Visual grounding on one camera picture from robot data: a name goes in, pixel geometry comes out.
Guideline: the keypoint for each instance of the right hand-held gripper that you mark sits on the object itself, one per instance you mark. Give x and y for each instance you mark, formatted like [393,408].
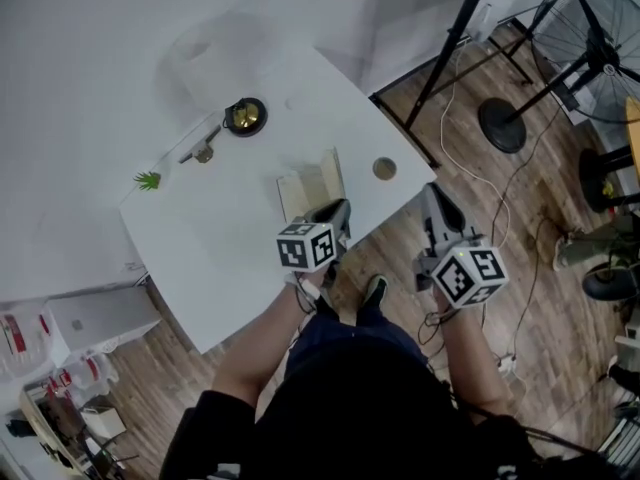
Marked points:
[467,275]

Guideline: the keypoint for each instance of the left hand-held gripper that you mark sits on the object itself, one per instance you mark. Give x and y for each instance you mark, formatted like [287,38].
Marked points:
[305,250]

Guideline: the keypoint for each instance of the person's right forearm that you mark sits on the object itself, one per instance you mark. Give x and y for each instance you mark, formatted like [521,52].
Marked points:
[472,358]

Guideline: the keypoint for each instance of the person's left forearm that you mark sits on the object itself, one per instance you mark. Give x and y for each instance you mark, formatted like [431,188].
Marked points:
[260,348]

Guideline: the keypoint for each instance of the white wristband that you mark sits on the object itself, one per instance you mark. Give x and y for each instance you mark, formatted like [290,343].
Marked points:
[300,284]

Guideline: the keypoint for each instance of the person's dark shoe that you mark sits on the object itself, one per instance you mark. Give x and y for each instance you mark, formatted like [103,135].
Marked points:
[375,290]

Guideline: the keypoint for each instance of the person's navy trousers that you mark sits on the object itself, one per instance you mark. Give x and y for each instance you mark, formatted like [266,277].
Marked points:
[350,335]

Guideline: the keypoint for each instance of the white power adapter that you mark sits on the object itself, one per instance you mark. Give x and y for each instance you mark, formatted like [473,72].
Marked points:
[507,364]

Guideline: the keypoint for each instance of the black round pot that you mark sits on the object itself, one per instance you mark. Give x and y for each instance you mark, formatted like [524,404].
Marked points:
[607,283]

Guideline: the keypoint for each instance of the metal clip tool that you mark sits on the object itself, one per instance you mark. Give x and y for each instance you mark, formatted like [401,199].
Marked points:
[200,149]

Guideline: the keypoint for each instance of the black and gold desk bell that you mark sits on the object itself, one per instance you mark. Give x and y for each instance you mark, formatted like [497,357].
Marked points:
[246,116]

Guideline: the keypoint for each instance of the black stool base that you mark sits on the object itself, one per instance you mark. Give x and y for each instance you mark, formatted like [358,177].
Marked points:
[597,178]

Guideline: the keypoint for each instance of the small green plant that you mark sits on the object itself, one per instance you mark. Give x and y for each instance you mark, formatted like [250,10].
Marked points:
[148,180]

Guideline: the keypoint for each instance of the person's black shirt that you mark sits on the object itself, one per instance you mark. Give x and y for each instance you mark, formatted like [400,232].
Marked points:
[360,418]

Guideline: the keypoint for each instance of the white storage box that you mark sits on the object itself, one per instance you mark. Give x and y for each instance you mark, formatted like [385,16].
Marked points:
[100,318]

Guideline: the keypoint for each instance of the yellow wooden tabletop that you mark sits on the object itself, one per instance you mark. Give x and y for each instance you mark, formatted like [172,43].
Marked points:
[634,138]

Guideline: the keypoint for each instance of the black floor fan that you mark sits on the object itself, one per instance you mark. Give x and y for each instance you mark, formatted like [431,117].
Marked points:
[595,53]

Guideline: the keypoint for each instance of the plastic bags with red print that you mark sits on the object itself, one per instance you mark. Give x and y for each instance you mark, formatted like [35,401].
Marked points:
[30,338]

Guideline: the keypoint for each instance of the cluttered wooden shelf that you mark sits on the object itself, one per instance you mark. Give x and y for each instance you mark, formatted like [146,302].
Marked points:
[65,433]

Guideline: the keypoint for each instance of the black metal stand frame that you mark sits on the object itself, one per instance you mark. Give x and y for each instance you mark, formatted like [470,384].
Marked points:
[440,63]

